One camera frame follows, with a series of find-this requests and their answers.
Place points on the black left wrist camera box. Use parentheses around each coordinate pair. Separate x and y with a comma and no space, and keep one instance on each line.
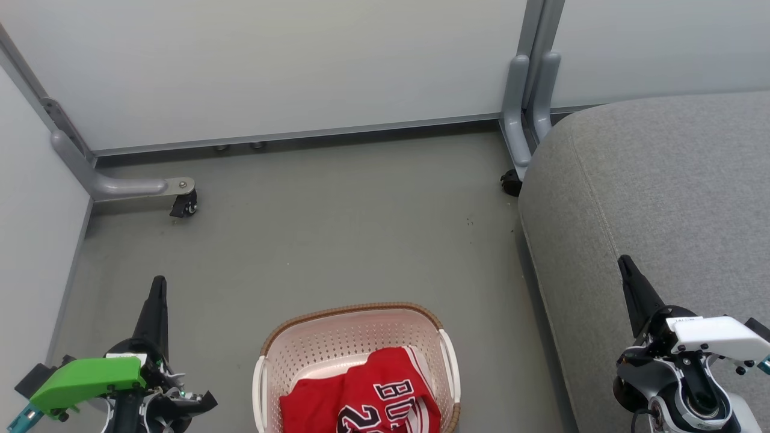
(36,379)

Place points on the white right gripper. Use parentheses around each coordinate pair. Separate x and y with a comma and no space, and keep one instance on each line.
(716,337)

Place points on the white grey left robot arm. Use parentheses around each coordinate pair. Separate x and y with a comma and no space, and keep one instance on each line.
(126,415)

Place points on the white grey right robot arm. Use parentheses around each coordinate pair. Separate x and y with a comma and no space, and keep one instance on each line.
(674,415)

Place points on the perforated pink laundry basket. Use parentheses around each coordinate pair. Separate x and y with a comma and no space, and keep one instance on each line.
(355,331)

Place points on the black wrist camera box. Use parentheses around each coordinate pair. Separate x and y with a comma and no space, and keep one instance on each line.
(36,379)
(759,329)

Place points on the long grey partition leg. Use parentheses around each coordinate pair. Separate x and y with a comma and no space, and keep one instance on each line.
(120,186)

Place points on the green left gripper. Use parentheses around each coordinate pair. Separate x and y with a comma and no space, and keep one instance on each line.
(90,376)

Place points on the grey fabric sofa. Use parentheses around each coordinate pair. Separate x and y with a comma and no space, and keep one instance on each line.
(662,210)

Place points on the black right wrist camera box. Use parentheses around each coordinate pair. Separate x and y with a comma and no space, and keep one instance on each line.
(759,329)

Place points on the red basketball jersey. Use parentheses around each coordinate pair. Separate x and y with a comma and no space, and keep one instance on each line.
(391,391)

